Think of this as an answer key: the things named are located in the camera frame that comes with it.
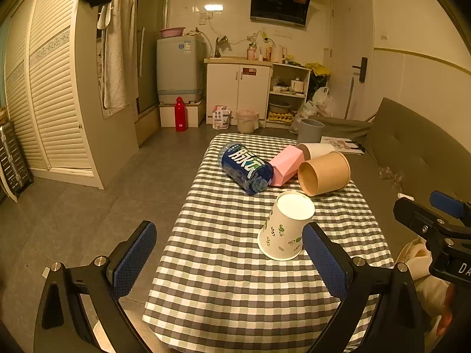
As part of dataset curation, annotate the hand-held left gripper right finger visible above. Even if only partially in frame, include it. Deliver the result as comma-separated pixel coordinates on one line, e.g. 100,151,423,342
302,223,432,353

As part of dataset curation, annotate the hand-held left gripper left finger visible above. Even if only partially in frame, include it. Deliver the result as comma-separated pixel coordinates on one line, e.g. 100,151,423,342
34,221,157,353

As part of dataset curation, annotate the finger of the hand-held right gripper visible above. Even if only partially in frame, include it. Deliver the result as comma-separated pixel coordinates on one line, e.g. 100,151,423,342
430,190,471,227
393,197,471,246

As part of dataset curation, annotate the white leaf-print paper cup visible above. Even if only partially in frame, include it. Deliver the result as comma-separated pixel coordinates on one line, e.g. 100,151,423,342
257,191,316,261

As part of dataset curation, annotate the brown paper cup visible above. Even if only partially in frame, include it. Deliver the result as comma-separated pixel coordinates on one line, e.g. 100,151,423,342
298,151,351,197

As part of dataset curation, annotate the pink carton-shaped cup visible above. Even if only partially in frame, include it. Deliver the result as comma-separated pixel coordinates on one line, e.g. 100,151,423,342
269,145,305,187

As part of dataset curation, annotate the plain white cup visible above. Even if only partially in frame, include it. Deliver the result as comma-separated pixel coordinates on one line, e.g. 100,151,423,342
296,143,336,160

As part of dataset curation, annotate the grey cup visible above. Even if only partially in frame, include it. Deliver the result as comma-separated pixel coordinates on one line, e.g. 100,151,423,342
296,118,325,145

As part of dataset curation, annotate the person's right hand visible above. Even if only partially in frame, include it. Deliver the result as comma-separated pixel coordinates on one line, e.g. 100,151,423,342
436,286,459,336

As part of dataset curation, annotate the white fluffy clothing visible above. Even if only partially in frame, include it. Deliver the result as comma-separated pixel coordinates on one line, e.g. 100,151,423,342
394,241,451,319

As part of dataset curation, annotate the grey sofa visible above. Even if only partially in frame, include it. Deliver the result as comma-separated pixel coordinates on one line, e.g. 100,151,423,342
308,97,471,265

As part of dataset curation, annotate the grey checked tablecloth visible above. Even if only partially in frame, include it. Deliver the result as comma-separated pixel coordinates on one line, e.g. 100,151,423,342
142,133,395,353

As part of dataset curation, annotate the open magazine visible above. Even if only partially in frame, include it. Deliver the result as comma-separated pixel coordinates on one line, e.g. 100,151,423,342
320,136,366,154

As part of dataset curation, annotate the blue label drink bottle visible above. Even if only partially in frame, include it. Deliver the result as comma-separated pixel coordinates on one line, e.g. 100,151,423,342
220,142,275,195

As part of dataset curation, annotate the broom stick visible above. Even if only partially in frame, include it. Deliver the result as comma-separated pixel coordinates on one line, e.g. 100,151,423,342
344,77,355,120

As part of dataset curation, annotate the white plastic bag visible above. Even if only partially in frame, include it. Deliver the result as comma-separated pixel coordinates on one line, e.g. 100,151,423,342
291,87,335,133

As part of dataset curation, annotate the red bottle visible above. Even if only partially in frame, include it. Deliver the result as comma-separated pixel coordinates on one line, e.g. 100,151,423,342
175,96,187,132

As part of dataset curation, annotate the white washer stand box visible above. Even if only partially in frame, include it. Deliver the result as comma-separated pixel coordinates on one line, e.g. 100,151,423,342
159,99,207,128

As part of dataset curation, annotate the dark ribbed suitcase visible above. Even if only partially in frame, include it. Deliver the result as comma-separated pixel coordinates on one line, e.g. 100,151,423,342
0,123,34,203

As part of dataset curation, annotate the small bin with pink liner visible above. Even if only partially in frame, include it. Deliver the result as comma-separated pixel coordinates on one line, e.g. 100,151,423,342
236,109,258,134

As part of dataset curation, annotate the printed package bag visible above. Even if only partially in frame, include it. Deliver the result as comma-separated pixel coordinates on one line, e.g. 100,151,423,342
212,105,232,130

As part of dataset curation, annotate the white open shelf unit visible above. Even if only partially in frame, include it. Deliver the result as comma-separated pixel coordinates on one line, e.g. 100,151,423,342
265,62,312,129

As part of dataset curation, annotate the white door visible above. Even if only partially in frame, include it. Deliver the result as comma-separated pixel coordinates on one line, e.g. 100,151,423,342
330,0,374,120

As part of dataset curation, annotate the yellow plastic bag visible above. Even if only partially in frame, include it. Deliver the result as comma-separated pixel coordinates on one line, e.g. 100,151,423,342
305,62,331,81

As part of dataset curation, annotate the white louvered wardrobe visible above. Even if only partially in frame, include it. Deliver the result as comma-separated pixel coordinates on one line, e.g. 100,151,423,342
2,0,140,190

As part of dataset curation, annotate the white sink cabinet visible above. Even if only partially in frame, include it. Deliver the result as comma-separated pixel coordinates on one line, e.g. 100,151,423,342
204,56,273,126

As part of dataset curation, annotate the blue-grey washing machine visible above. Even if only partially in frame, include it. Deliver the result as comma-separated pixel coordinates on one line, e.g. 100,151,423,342
156,37,207,104

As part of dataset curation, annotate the white hanging towel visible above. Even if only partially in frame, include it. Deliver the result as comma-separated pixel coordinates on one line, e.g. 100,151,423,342
97,0,138,111

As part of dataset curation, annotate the bronze faucet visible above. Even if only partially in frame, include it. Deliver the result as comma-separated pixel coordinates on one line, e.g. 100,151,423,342
214,36,229,59

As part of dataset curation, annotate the black door handle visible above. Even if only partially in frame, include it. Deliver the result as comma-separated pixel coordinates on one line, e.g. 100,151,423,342
352,57,368,82

